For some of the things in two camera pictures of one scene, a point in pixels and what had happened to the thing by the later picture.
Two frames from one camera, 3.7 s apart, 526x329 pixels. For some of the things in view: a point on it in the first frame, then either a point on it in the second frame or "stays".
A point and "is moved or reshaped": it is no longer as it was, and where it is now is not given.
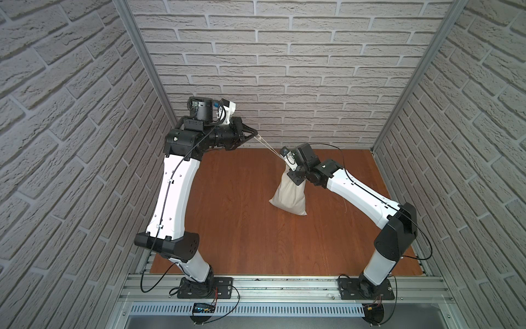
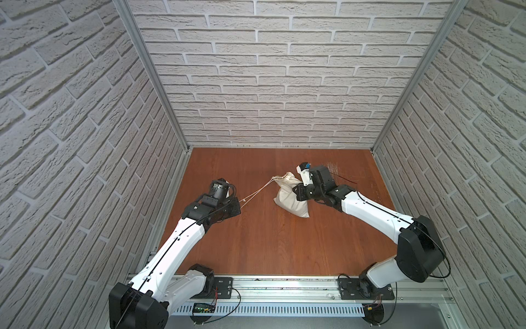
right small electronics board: x=374 y=313 stays
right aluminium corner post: x=451 y=15 stays
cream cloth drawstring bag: x=291 y=193 is moved or reshaped
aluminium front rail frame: x=159 y=295 stays
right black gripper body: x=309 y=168 → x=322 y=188
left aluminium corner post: x=125 y=7 stays
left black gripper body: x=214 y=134 → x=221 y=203
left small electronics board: x=203 y=308 stays
